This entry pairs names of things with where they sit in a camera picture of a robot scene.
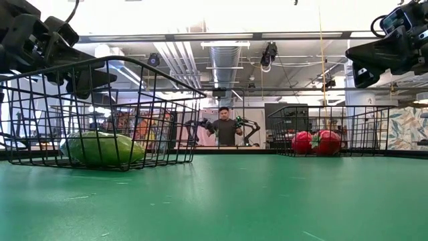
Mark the green table mat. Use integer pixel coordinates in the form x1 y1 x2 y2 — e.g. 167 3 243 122
0 153 428 241

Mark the green cucumber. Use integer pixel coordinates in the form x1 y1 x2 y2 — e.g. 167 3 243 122
60 130 147 168

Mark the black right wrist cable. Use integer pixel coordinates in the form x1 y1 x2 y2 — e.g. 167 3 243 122
370 14 386 38

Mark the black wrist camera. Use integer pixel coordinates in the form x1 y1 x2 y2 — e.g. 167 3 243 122
380 1 415 34
43 15 80 48

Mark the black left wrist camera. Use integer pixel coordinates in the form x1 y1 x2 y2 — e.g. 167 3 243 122
43 15 80 48

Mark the silver ventilation duct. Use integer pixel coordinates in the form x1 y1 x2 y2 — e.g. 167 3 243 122
209 45 242 90

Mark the large black wire basket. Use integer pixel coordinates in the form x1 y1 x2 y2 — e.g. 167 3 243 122
0 55 207 172

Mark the small black wire basket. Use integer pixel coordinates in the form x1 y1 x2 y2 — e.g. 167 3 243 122
267 104 397 157

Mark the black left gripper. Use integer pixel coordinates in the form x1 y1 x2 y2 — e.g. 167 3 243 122
0 13 118 100

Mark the yellow hanging cord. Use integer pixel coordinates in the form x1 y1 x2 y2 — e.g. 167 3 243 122
317 6 328 135

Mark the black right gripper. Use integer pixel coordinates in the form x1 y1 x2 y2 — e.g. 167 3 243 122
346 19 428 89

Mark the black screen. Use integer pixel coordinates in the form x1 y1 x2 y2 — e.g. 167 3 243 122
263 102 309 150

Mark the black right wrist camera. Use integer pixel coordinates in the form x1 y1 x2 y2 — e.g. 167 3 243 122
380 1 415 34

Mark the black table edge rail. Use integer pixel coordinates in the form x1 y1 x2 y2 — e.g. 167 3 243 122
0 147 428 160

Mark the person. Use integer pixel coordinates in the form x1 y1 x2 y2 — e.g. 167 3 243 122
206 106 244 147

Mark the black hanging ceiling device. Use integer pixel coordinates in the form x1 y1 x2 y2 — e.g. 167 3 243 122
259 42 279 68

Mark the red tomato toy in basket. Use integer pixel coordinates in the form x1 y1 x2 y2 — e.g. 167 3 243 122
290 131 315 155

